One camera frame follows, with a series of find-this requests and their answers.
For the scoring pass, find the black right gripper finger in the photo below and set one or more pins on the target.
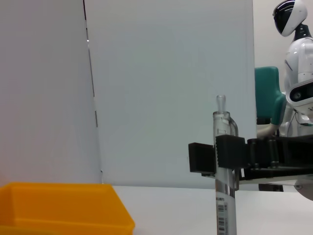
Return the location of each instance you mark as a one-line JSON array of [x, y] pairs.
[[232, 151], [201, 157]]

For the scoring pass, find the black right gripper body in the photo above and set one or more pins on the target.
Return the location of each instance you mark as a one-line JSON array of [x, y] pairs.
[[293, 161]]

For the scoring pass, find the grey white ballpoint pen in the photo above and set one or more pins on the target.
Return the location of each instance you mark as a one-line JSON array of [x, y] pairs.
[[226, 215]]

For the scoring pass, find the white partition board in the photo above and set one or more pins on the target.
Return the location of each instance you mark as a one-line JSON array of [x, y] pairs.
[[171, 98]]

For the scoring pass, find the teal office chair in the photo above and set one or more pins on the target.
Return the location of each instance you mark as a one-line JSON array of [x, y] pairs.
[[267, 93]]

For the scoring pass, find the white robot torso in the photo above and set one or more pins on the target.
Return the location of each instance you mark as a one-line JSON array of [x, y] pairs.
[[298, 56]]

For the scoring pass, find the white black robot head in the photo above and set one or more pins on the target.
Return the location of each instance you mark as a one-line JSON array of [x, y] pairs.
[[289, 17]]

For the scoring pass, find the yellow plastic storage bin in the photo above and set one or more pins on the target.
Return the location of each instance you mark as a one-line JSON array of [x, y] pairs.
[[61, 208]]

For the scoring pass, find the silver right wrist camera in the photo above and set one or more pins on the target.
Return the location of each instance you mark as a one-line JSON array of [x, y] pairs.
[[300, 94]]

